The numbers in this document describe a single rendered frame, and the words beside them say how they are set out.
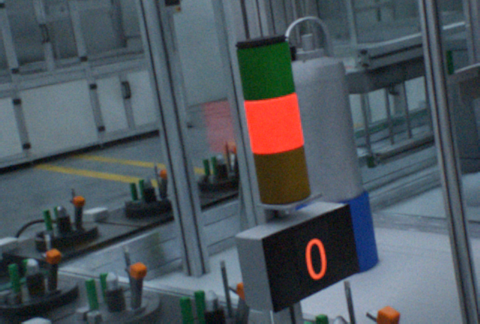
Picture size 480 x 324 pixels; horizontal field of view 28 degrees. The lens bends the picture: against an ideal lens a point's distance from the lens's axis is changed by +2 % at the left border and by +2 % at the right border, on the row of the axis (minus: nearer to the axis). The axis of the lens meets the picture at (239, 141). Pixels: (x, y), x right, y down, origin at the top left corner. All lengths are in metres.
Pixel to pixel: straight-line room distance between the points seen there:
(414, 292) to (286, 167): 0.97
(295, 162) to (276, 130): 0.04
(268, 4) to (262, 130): 1.37
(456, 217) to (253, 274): 0.46
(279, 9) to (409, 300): 0.82
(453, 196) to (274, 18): 1.07
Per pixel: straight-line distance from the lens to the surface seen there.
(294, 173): 0.87
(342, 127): 1.89
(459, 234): 1.27
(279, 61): 0.86
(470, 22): 2.00
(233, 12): 0.88
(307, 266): 0.89
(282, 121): 0.86
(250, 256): 0.87
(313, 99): 1.87
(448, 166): 1.25
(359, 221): 1.92
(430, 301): 1.76
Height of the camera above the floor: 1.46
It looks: 9 degrees down
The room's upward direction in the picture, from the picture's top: 9 degrees counter-clockwise
